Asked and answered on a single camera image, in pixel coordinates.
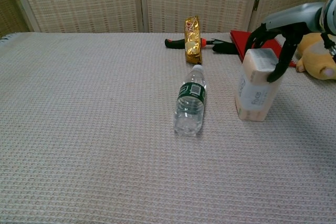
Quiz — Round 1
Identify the black grey right robot hand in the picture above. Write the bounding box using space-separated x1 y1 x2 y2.
247 1 326 83

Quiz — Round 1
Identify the white peach tissue pack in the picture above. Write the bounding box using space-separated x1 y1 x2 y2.
235 48 283 123

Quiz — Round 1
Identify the yellow plush toy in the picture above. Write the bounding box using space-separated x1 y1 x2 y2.
296 31 336 81

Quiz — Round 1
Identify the red spiral notebook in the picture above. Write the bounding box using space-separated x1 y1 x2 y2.
229 29 298 68

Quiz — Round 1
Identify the gold foil snack packet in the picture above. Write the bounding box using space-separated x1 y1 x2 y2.
183 16 204 65

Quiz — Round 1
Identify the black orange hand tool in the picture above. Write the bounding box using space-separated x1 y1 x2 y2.
164 37 238 55

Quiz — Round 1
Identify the clear green-label water bottle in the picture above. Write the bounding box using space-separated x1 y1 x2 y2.
172 64 207 137

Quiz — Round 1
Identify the beige woven tablecloth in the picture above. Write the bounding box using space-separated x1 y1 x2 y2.
0 31 336 224

